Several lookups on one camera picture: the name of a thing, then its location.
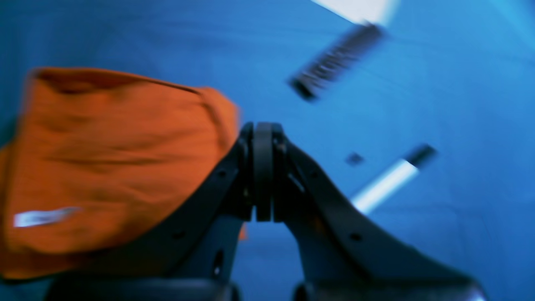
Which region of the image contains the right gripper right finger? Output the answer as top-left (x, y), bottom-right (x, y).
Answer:
top-left (263, 122), bottom-right (487, 301)

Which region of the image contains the white marker pen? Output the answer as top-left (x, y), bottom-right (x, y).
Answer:
top-left (349, 144), bottom-right (436, 215)

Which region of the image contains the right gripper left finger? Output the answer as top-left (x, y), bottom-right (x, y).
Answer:
top-left (46, 122), bottom-right (254, 301)

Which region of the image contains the blue table cloth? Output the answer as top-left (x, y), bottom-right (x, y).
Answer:
top-left (1, 0), bottom-right (535, 301)

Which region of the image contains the white paper sheet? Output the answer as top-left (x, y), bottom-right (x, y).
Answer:
top-left (313, 0), bottom-right (399, 26)

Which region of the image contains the orange t-shirt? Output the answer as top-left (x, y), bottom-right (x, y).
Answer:
top-left (1, 67), bottom-right (239, 280)

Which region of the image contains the grey remote control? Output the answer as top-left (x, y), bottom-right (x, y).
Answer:
top-left (289, 23), bottom-right (385, 102)

